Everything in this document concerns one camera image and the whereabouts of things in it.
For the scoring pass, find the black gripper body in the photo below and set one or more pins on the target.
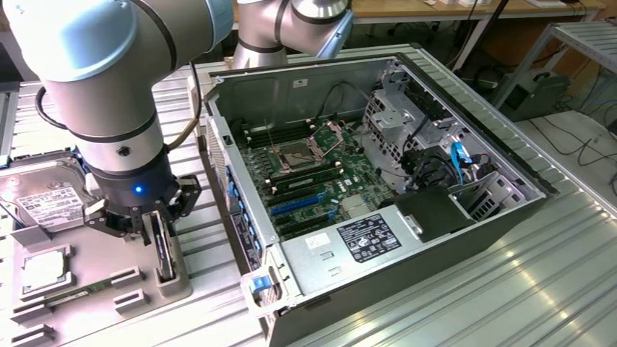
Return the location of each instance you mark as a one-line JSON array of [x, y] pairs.
[[134, 180]]

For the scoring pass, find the green graphics card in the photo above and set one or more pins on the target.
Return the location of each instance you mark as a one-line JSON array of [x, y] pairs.
[[161, 253]]

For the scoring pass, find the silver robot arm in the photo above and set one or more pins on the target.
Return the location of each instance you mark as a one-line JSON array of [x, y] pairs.
[[96, 90]]

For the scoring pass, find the blue card retention clip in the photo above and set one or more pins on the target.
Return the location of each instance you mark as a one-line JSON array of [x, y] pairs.
[[258, 247], [252, 231], [230, 188], [245, 218]]

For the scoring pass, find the grey parts rack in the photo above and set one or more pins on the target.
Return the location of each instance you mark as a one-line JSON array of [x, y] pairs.
[[96, 260]]

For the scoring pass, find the blue plastic disk carrier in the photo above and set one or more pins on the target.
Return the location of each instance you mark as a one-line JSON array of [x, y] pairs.
[[77, 159]]

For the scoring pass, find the silver hard disk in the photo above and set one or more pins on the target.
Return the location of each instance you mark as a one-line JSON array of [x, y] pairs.
[[42, 173]]

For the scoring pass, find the green RAM stick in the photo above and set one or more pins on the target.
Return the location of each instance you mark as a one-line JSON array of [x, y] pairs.
[[77, 292]]

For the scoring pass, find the silver CPU chip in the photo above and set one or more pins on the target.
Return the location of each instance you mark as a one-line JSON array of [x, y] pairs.
[[42, 269]]

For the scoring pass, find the thin steel locking lever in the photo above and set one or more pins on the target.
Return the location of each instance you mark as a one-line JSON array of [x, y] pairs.
[[272, 139]]

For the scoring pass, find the dark RAM stick with label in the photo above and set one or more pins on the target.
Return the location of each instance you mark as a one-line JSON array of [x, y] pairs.
[[304, 182]]

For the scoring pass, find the CPU socket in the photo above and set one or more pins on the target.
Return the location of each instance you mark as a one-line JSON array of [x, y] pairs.
[[296, 157]]

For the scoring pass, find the blue case latch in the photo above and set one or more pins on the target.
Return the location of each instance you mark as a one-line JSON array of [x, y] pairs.
[[258, 283]]

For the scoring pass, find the silver socket cover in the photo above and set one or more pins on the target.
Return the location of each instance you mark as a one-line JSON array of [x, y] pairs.
[[317, 135]]

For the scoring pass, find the silver power supply unit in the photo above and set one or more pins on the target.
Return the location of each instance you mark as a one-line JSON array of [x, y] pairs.
[[313, 267]]

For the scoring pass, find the grey open PC case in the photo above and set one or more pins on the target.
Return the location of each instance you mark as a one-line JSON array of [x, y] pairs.
[[269, 94]]

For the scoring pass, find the silver chipset heat sink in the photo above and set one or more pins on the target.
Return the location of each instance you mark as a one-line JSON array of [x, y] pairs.
[[356, 208]]

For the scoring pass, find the green motherboard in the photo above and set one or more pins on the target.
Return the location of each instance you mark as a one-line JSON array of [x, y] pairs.
[[361, 180]]

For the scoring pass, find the metal disk bay cage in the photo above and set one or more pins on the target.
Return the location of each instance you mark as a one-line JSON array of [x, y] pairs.
[[390, 119]]

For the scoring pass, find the black plastic shroud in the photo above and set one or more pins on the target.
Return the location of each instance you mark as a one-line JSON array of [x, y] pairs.
[[429, 213]]

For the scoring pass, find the black equipment box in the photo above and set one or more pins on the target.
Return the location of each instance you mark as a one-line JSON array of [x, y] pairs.
[[543, 94]]

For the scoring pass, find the aluminium slat side table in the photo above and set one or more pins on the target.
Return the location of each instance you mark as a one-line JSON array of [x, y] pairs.
[[587, 36]]

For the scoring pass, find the perforated metal drive bracket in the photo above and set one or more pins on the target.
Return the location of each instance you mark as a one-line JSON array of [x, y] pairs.
[[486, 202]]

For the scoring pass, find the wooden desk white frame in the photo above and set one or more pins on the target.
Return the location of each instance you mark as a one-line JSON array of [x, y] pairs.
[[530, 9]]

